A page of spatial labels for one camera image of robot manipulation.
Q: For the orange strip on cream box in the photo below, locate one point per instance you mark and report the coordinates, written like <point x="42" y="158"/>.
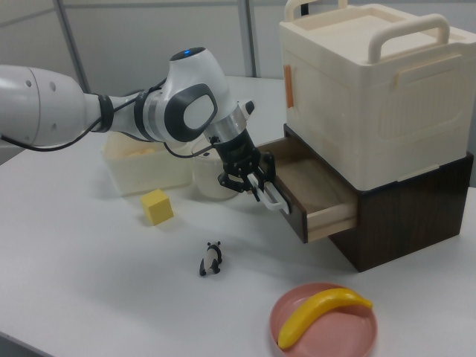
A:
<point x="289" y="87"/>

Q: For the yellow toy banana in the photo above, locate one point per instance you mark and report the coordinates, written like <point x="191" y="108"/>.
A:
<point x="312" y="316"/>

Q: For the cream round lidded canister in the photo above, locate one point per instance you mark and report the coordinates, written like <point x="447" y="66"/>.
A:
<point x="208" y="182"/>

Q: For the white open plastic bin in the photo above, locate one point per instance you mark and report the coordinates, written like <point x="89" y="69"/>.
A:
<point x="148" y="171"/>

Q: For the white grey Franka robot arm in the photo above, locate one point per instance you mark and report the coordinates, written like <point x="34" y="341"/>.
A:
<point x="186" y="108"/>

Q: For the pink round plate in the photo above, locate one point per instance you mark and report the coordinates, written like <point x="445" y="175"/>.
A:
<point x="334" y="334"/>

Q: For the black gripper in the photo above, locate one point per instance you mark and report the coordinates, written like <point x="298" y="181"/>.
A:
<point x="238" y="152"/>

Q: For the yellow foam cube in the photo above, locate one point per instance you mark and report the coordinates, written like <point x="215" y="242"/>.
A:
<point x="158" y="208"/>

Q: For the small panda figurine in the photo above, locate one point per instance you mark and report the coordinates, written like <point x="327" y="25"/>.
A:
<point x="212" y="258"/>

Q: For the dark brown wooden cabinet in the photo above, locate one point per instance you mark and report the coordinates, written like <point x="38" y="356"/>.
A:
<point x="409" y="223"/>

